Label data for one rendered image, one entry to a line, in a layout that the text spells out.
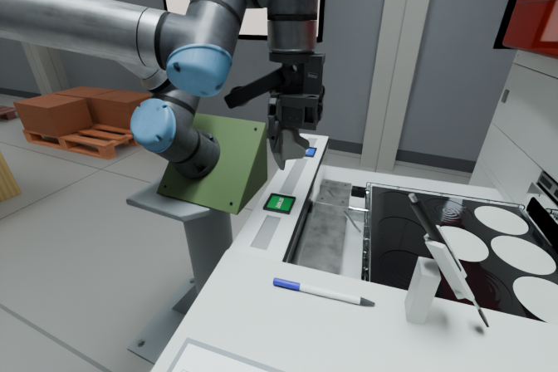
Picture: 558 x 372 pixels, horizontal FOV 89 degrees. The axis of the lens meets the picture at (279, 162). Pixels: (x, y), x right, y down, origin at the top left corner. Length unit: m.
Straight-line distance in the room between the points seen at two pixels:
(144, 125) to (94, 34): 0.34
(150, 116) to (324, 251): 0.50
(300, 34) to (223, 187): 0.52
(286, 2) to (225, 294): 0.41
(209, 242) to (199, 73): 0.71
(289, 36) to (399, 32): 2.14
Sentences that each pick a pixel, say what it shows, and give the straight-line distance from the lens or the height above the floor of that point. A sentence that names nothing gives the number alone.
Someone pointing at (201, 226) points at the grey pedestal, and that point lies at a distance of 0.96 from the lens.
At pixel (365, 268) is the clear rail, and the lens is 0.57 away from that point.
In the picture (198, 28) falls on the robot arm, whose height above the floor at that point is 1.29.
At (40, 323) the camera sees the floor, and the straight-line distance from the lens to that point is 1.93.
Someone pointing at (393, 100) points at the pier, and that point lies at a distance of 2.62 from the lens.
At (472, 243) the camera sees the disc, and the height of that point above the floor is 0.90.
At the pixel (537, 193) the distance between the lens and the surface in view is 0.92.
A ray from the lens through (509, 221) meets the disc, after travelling 0.83.
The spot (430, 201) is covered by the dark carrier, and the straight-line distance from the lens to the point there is 0.80.
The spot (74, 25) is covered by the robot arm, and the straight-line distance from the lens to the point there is 0.46.
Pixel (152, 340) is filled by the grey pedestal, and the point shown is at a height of 0.02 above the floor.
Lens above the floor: 1.31
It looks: 28 degrees down
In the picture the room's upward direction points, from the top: straight up
